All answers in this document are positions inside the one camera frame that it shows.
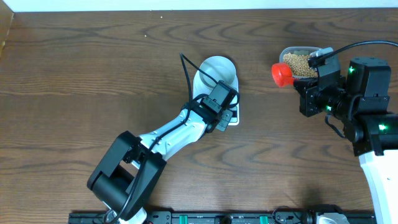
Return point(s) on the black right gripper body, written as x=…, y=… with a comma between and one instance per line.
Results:
x=314, y=101

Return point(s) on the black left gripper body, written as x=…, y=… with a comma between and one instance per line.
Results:
x=221, y=120

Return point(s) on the red plastic scoop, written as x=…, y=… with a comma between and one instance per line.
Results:
x=282, y=74

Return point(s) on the white digital kitchen scale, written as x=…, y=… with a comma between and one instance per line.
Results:
x=202, y=85

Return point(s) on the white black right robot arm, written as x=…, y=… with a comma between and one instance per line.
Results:
x=360, y=101

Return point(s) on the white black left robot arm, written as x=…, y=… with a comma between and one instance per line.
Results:
x=130, y=169

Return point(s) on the grey plastic bowl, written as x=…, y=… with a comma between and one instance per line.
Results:
x=215, y=61

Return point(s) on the clear container of soybeans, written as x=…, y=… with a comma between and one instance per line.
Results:
x=297, y=60

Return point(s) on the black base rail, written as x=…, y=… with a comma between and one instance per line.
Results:
x=324, y=213

